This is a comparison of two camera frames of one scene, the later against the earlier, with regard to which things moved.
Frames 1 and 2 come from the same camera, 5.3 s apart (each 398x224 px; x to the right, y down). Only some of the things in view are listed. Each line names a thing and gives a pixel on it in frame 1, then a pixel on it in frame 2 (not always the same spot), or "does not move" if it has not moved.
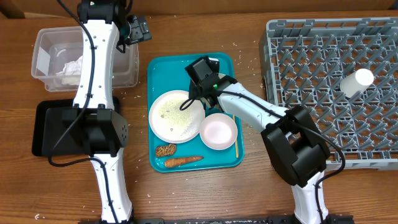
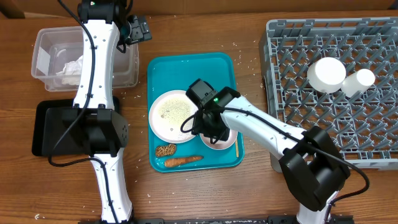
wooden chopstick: x=236 y=142 does not move
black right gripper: x=196 y=92 to x=201 y=128
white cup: x=356 y=83 does not move
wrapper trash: x=72 y=71 does not move
